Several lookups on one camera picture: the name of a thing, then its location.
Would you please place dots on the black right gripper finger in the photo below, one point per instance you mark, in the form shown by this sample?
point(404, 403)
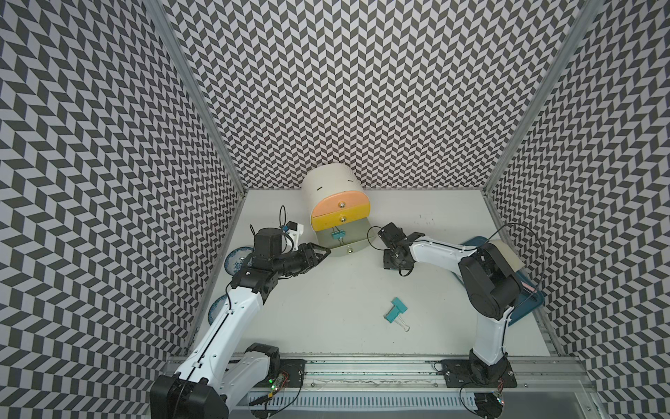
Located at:
point(388, 260)
point(403, 259)

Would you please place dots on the green binder clip bottom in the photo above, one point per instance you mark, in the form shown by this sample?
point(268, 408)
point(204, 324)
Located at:
point(393, 316)

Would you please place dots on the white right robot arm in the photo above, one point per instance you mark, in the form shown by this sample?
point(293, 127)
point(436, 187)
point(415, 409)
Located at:
point(490, 331)

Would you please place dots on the pale green bottom drawer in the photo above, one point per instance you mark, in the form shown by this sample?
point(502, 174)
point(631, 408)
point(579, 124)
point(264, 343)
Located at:
point(355, 238)

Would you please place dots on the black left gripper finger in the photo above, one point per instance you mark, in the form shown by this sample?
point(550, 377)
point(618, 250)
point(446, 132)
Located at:
point(317, 251)
point(309, 263)

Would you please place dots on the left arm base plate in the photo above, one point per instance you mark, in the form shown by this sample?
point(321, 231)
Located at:
point(290, 373)

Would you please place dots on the blue patterned bowl far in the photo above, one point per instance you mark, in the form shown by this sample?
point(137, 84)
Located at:
point(237, 259)

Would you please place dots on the beige cloth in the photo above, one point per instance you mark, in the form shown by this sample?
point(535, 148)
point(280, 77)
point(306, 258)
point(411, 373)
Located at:
point(514, 262)

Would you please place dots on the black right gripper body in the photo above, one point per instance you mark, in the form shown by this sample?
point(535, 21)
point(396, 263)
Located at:
point(391, 260)

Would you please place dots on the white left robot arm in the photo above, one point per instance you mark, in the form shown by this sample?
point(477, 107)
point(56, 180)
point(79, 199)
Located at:
point(208, 384)

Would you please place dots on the green binder clip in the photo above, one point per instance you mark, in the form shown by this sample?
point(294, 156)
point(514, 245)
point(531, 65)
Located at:
point(341, 234)
point(336, 235)
point(393, 316)
point(400, 305)

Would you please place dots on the blue patterned bowl near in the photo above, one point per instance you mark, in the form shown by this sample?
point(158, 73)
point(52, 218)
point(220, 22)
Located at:
point(215, 308)

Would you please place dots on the yellow drawer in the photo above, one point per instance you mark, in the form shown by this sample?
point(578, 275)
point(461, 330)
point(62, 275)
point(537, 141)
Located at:
point(341, 217)

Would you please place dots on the blue patterned bowl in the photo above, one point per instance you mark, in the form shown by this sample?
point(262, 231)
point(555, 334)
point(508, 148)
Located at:
point(215, 308)
point(237, 259)

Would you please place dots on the green binder clip top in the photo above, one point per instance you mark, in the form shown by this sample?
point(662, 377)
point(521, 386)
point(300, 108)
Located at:
point(341, 234)

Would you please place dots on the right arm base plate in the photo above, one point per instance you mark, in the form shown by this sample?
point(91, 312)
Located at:
point(465, 372)

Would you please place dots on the white round drawer cabinet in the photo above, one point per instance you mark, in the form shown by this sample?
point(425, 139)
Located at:
point(327, 180)

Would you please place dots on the teal cutting board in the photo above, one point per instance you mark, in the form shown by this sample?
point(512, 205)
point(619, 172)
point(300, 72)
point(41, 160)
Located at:
point(526, 306)

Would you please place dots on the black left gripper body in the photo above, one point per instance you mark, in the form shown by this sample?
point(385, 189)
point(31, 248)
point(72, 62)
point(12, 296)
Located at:
point(294, 262)

